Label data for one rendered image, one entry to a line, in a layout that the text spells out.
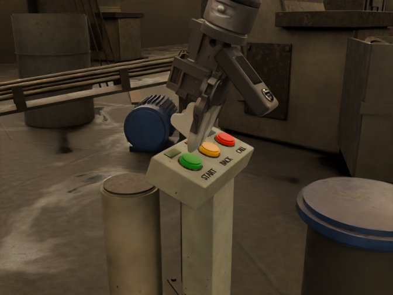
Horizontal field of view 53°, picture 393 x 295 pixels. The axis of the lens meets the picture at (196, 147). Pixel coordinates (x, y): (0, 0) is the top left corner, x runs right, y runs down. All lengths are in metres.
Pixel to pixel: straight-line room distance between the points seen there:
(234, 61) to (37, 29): 2.80
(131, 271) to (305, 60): 2.04
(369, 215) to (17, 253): 1.25
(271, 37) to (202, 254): 2.13
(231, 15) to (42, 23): 2.79
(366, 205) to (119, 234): 0.56
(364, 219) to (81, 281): 0.94
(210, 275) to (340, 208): 0.35
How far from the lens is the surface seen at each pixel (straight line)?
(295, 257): 1.57
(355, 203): 1.01
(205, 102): 0.60
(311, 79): 2.64
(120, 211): 0.80
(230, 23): 0.59
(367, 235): 0.91
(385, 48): 1.91
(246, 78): 0.59
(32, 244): 1.73
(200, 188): 0.65
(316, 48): 2.61
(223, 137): 0.81
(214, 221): 0.76
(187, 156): 0.69
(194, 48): 0.63
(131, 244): 0.83
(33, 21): 3.33
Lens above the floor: 0.84
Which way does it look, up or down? 18 degrees down
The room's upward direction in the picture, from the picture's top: straight up
